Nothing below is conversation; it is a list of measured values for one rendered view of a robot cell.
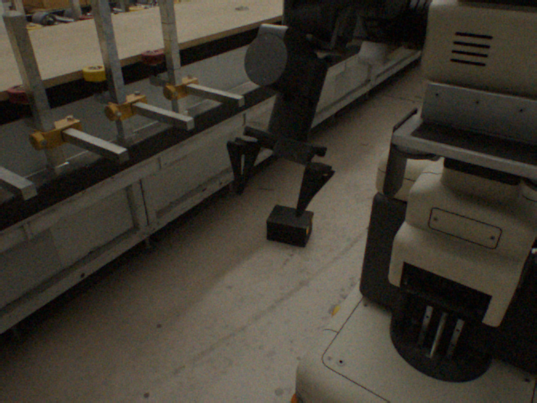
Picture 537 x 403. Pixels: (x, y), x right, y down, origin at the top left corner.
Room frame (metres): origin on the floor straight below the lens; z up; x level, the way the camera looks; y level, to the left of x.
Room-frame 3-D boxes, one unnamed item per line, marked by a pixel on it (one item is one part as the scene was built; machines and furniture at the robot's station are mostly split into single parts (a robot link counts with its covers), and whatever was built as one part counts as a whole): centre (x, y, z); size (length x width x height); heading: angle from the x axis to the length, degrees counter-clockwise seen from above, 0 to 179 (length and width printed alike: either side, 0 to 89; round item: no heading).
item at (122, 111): (1.35, 0.46, 0.81); 0.14 x 0.06 x 0.05; 145
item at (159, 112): (1.33, 0.41, 0.81); 0.43 x 0.03 x 0.04; 55
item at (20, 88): (1.24, 0.71, 0.85); 0.08 x 0.08 x 0.11
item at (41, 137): (1.14, 0.60, 0.81); 0.14 x 0.06 x 0.05; 145
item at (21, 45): (1.12, 0.61, 0.89); 0.04 x 0.04 x 0.48; 55
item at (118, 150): (1.13, 0.55, 0.80); 0.43 x 0.03 x 0.04; 55
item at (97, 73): (1.45, 0.57, 0.85); 0.08 x 0.08 x 0.11
